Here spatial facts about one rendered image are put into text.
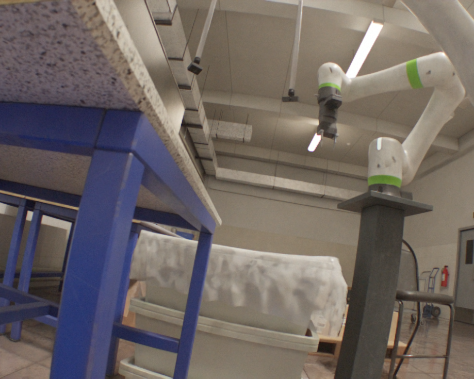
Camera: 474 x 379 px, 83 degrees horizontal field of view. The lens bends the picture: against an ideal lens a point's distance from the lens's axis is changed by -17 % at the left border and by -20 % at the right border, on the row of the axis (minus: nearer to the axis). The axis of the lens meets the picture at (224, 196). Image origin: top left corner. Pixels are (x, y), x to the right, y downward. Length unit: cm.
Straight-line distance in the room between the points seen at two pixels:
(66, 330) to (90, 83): 16
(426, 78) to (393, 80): 13
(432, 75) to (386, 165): 39
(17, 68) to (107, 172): 9
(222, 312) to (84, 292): 81
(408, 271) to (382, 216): 120
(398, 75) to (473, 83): 56
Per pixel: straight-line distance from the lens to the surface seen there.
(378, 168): 118
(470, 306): 798
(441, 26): 83
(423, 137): 138
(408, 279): 228
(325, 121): 126
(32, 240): 170
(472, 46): 82
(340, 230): 1115
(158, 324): 105
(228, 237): 1063
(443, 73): 131
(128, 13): 52
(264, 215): 1074
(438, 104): 142
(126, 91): 20
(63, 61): 19
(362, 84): 141
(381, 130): 809
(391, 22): 507
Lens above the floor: 64
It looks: 11 degrees up
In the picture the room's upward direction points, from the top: 11 degrees clockwise
